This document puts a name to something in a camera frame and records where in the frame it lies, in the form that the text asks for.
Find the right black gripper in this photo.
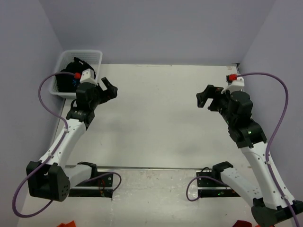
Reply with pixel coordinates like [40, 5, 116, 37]
[196, 84, 235, 125]

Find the black t shirt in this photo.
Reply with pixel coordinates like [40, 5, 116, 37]
[56, 57, 96, 93]

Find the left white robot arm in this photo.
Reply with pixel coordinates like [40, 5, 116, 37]
[26, 78, 118, 201]

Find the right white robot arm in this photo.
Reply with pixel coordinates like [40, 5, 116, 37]
[196, 85, 303, 227]

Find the white plastic basket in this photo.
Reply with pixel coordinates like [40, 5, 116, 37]
[48, 49, 103, 99]

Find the dark red cloth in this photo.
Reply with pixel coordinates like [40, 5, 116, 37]
[232, 220, 252, 227]

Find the orange cloth bottom left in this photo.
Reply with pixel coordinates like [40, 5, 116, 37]
[57, 221, 76, 227]

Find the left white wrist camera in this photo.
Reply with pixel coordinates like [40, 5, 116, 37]
[80, 69, 97, 85]

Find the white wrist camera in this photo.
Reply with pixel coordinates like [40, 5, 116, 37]
[221, 77, 245, 94]
[80, 69, 97, 85]

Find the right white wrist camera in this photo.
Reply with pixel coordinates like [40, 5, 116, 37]
[221, 77, 245, 94]

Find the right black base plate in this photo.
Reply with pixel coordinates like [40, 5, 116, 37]
[196, 167, 239, 198]

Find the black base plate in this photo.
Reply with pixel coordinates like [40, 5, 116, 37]
[196, 167, 239, 198]
[69, 174, 113, 198]

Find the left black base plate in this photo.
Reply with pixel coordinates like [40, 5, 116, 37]
[69, 174, 113, 198]

